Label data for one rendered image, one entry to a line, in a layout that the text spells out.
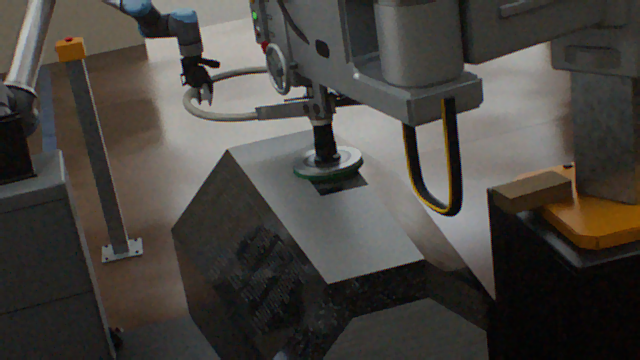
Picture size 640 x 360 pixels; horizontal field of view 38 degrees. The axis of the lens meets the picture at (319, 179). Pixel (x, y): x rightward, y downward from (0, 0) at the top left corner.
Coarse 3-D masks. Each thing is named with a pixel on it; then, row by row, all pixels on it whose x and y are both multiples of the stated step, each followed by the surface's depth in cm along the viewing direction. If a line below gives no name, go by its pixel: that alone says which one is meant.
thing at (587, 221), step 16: (576, 192) 264; (544, 208) 258; (560, 208) 255; (576, 208) 254; (592, 208) 252; (608, 208) 251; (624, 208) 249; (560, 224) 249; (576, 224) 245; (592, 224) 244; (608, 224) 242; (624, 224) 241; (576, 240) 241; (592, 240) 238; (608, 240) 238; (624, 240) 239
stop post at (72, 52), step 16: (64, 48) 417; (80, 48) 418; (80, 64) 423; (80, 80) 425; (80, 96) 427; (80, 112) 430; (96, 128) 434; (96, 144) 437; (96, 160) 439; (96, 176) 442; (112, 192) 446; (112, 208) 449; (112, 224) 452; (112, 240) 454; (128, 240) 462; (112, 256) 456; (128, 256) 453
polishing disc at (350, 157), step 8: (312, 152) 293; (344, 152) 289; (352, 152) 288; (360, 152) 287; (296, 160) 288; (304, 160) 287; (312, 160) 286; (344, 160) 282; (352, 160) 281; (360, 160) 283; (296, 168) 282; (304, 168) 281; (312, 168) 280; (320, 168) 279; (328, 168) 278; (336, 168) 277; (344, 168) 277
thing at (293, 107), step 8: (328, 96) 255; (344, 96) 273; (272, 104) 300; (280, 104) 293; (288, 104) 286; (296, 104) 280; (304, 104) 272; (312, 104) 268; (328, 104) 256; (336, 104) 258; (344, 104) 259; (352, 104) 269; (360, 104) 264; (264, 112) 310; (272, 112) 302; (280, 112) 295; (288, 112) 288; (296, 112) 282; (304, 112) 275; (312, 112) 269; (328, 112) 258; (336, 112) 255; (264, 120) 312
